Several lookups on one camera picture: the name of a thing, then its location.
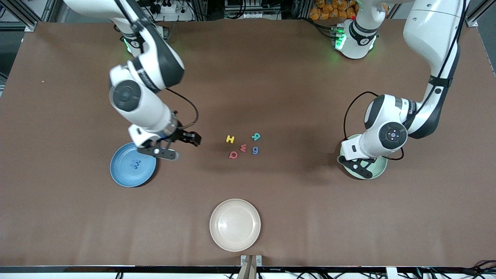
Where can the white power strip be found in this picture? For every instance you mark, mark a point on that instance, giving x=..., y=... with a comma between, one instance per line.
x=166, y=7
x=255, y=15

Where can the blue plate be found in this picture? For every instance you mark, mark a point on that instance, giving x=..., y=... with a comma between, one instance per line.
x=128, y=176

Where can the metal table bracket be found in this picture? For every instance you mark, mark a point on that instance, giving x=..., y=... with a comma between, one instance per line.
x=244, y=259

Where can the red foam letter Q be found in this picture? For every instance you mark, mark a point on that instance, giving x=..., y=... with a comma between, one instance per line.
x=229, y=155

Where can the blue foam letter W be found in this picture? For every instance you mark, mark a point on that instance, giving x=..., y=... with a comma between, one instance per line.
x=135, y=164

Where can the beige plate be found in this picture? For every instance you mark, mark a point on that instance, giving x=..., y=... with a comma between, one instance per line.
x=235, y=225

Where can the aluminium frame post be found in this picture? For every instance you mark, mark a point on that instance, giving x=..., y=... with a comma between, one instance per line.
x=474, y=19
x=30, y=26

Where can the green plate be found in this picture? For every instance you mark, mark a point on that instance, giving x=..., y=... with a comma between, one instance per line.
x=381, y=166

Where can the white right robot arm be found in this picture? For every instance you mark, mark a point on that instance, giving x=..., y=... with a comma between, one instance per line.
x=143, y=104

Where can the teal foam letter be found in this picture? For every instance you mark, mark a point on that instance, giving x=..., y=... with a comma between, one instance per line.
x=256, y=136

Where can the blue foam letter g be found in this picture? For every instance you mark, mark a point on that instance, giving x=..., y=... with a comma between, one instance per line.
x=255, y=150

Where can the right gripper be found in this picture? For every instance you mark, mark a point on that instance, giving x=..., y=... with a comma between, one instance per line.
x=179, y=135

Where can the yellow foam capital H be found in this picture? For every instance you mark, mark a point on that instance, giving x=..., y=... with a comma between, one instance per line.
x=230, y=138

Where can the small white box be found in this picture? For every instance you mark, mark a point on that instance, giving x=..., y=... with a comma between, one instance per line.
x=391, y=273

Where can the red foam letter w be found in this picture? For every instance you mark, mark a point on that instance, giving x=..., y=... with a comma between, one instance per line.
x=243, y=147

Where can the orange packets pile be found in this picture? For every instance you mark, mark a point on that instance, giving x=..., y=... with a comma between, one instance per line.
x=329, y=9

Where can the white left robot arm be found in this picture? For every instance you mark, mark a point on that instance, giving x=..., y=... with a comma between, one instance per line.
x=430, y=35

